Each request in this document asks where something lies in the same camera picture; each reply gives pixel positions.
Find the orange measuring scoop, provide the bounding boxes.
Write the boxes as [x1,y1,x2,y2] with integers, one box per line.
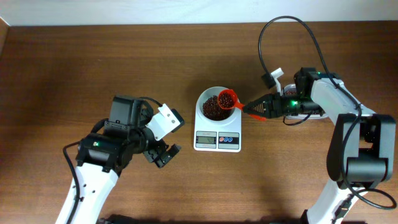
[216,89,267,122]

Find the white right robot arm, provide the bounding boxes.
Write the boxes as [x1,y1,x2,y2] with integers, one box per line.
[243,68,397,223]

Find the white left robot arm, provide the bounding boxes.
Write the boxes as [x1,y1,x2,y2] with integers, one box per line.
[57,96,185,223]

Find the white digital kitchen scale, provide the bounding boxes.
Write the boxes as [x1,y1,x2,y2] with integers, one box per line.
[193,86,242,152]

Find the red adzuki beans in container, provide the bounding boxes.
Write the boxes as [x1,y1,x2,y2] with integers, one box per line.
[284,89,297,96]

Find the clear plastic bean container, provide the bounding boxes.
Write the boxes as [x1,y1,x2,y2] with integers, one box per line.
[282,84,328,120]

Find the white round bowl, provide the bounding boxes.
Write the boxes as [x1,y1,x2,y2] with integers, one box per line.
[197,86,234,123]

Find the red beans in bowl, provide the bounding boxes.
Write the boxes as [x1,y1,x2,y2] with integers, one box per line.
[202,95,231,121]

